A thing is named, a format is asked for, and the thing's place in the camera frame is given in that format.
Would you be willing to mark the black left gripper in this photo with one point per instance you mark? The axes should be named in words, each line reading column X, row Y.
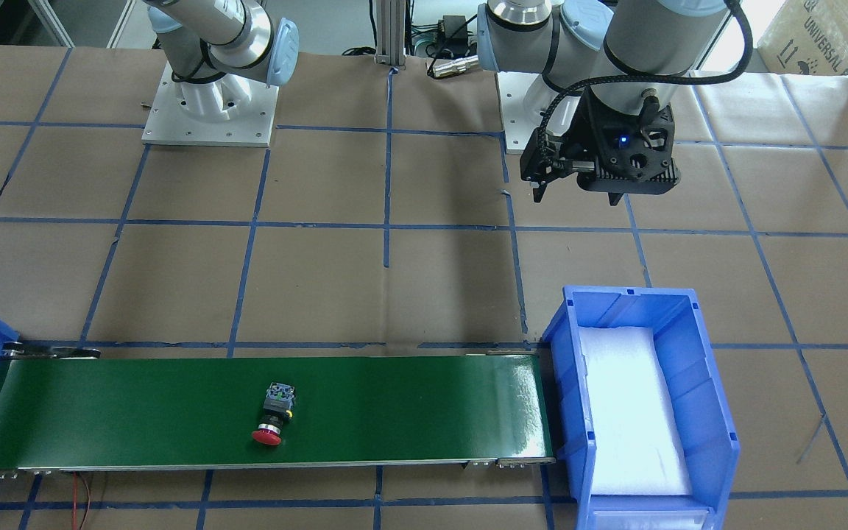
column 590, row 123

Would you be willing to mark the red push button switch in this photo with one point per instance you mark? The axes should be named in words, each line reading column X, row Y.
column 277, row 411

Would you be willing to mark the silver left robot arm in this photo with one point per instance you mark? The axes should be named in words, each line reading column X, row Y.
column 606, row 77

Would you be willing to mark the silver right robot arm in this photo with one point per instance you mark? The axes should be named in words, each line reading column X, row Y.
column 226, row 63

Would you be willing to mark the green conveyor belt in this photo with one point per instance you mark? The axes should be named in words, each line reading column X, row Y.
column 66, row 410

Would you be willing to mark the white foam pad bin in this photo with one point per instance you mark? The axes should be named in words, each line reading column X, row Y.
column 639, row 449

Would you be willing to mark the cardboard box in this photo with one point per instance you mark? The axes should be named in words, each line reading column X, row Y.
column 807, row 37

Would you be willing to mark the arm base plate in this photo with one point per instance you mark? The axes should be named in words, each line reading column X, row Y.
column 231, row 111
column 524, row 97

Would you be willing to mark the aluminium frame post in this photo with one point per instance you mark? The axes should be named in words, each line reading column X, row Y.
column 391, row 32

